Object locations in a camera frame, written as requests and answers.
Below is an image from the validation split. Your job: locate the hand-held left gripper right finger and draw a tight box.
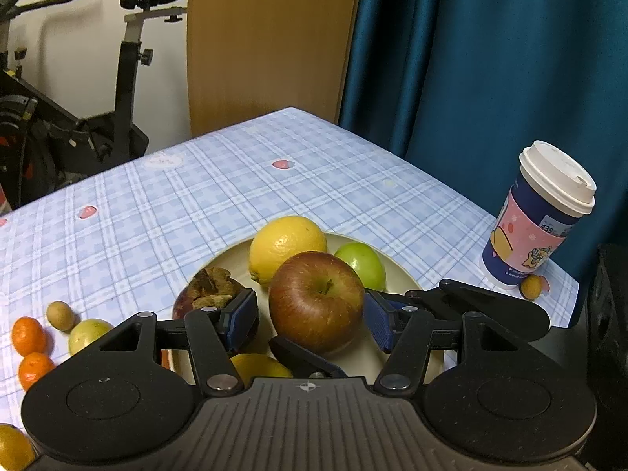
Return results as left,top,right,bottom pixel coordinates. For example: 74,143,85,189
364,290,535,397

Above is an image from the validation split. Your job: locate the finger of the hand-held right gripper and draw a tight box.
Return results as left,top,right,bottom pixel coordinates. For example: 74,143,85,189
269,335,350,380
405,279,551,343

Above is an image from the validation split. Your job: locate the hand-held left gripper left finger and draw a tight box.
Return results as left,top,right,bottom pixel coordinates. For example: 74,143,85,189
91,288,260,397

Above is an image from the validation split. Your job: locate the cream oval plate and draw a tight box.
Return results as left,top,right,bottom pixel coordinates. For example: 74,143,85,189
159,232,445,387

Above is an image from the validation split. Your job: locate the bright green round fruit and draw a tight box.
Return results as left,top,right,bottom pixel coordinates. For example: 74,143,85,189
334,241,387,291

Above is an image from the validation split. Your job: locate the red apple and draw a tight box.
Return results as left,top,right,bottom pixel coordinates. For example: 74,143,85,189
268,251,366,353

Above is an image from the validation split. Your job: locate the large round yellow lemon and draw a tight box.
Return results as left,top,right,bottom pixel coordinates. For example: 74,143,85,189
248,216,328,288

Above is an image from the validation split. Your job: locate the small orange mandarin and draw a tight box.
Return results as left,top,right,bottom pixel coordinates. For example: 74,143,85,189
11,317,48,356
18,352,56,392

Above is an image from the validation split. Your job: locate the tiny yellow kumquat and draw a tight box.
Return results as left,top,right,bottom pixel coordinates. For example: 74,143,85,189
520,275,544,301

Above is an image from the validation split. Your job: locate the dark purple mangosteen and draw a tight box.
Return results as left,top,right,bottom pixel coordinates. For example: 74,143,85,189
172,267,260,341

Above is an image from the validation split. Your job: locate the paper cup with white lid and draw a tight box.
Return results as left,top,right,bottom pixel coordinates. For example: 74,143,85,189
481,140,597,291

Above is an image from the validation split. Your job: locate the yellowish green round fruit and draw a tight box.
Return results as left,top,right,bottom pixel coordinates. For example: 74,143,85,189
68,319,115,356

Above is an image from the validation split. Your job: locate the small brown longan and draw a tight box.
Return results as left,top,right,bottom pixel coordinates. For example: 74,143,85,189
46,301,76,332

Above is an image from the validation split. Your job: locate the black exercise bike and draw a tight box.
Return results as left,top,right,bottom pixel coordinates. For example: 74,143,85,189
0,0,190,209

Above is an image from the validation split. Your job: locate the dark blue curtain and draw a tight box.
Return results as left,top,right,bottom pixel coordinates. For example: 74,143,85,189
338,0,628,327

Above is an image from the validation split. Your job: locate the large orange mandarin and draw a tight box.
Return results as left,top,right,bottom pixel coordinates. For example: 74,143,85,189
0,423,37,469

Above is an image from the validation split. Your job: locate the wooden board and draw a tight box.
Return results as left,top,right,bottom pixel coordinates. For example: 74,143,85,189
188,0,366,138

